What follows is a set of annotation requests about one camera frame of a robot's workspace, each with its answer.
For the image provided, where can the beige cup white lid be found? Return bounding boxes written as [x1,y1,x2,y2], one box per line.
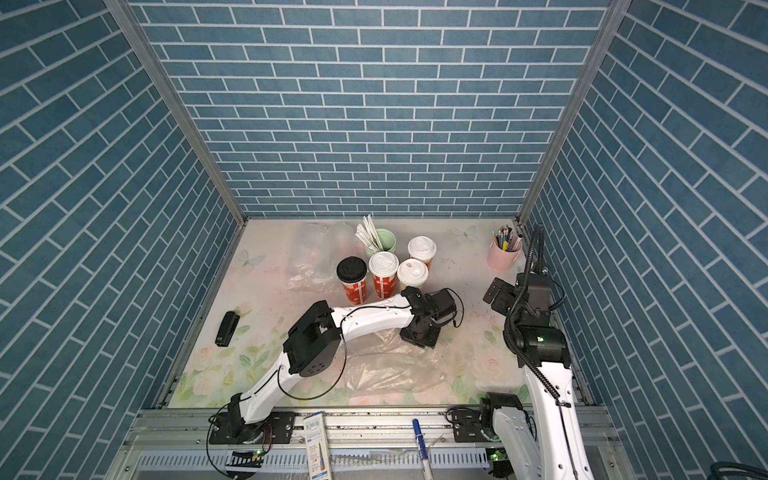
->
[397,259,429,290]

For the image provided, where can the red cup white lid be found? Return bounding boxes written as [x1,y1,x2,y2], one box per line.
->
[368,251,399,299]
[407,236,437,267]

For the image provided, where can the clear plastic carrier bag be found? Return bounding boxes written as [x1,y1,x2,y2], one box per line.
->
[342,329,470,395]

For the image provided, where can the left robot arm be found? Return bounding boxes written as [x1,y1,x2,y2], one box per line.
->
[226,287,464,435]

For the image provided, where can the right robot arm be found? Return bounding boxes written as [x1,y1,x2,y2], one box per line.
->
[480,224,594,479]

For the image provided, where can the spare clear plastic bags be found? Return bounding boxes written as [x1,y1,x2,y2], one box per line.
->
[285,222,357,294]

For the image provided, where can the pink pencil bucket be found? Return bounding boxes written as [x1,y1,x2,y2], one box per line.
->
[487,240,522,272]

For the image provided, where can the pencils in bucket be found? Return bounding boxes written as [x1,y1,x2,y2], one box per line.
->
[494,225,521,252]

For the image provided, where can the green straw holder cup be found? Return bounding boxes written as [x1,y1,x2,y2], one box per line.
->
[365,228,397,258]

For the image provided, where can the red cup black lid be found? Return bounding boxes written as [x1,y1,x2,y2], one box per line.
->
[336,256,368,305]

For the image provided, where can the blue white marker pen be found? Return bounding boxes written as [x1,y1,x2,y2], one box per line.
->
[412,419,434,480]

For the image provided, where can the white blue label card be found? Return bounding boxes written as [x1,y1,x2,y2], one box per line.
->
[303,412,332,480]

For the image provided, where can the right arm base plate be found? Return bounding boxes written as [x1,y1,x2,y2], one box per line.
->
[444,406,494,443]

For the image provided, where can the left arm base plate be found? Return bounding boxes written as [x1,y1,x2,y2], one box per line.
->
[207,411,296,446]

